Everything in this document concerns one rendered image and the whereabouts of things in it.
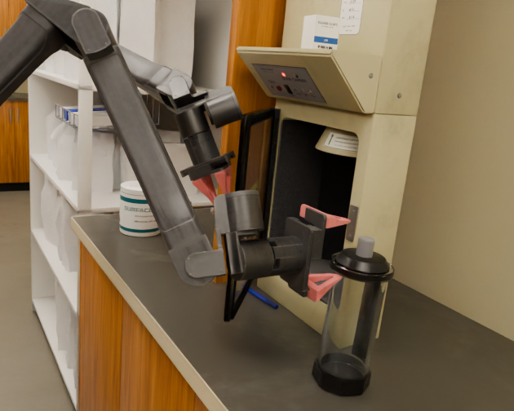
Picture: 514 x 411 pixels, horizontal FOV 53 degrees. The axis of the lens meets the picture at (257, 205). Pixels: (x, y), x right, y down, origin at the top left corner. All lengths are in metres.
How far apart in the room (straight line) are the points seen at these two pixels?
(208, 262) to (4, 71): 0.40
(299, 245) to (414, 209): 0.74
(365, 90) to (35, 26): 0.53
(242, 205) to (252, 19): 0.59
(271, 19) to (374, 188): 0.48
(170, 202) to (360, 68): 0.40
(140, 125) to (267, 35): 0.55
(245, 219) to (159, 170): 0.14
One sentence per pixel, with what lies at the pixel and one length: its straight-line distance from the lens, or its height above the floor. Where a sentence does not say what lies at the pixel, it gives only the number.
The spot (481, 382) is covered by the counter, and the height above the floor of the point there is 0.94.
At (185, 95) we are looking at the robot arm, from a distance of 1.03.
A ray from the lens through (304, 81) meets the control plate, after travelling 1.01.
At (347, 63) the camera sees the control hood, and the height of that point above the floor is 1.49.
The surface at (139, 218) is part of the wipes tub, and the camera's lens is 1.59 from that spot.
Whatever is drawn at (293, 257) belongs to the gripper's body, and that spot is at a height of 1.21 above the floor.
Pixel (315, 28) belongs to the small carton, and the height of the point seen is 1.55.
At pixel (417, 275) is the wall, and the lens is 1.49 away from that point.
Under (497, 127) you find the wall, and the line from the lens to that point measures 1.32.
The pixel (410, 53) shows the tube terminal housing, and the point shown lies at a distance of 1.01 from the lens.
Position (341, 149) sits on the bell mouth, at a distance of 1.06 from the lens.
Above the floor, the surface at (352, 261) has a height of 1.18.
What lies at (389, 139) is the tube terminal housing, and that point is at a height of 1.36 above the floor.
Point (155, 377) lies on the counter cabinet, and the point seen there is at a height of 0.76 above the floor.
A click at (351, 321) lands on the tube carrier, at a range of 0.89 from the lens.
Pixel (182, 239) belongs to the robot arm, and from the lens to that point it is 0.72.
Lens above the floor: 1.47
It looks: 15 degrees down
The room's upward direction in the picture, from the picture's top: 6 degrees clockwise
